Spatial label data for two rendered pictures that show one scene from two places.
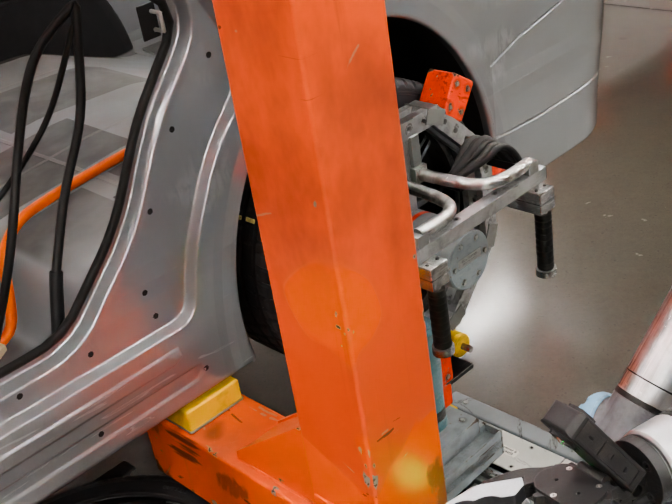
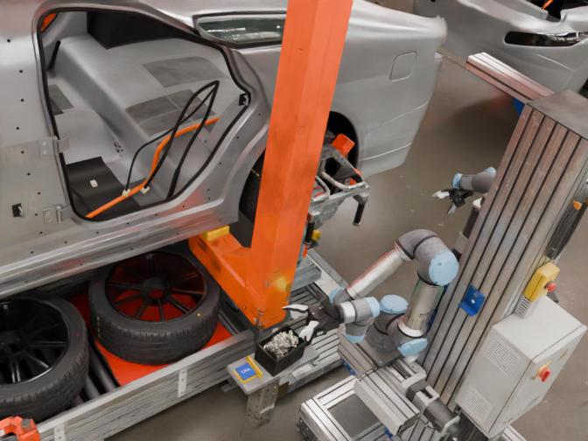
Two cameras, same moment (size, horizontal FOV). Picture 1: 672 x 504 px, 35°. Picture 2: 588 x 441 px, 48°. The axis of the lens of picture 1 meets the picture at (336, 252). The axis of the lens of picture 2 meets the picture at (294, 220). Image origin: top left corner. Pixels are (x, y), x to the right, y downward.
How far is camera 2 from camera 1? 138 cm
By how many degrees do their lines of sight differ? 10
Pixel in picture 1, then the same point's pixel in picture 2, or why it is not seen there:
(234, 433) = (222, 246)
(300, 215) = (273, 199)
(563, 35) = (401, 126)
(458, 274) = (322, 215)
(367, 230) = (292, 210)
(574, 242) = (387, 194)
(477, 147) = (346, 171)
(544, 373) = (350, 250)
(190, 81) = (249, 122)
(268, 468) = (232, 264)
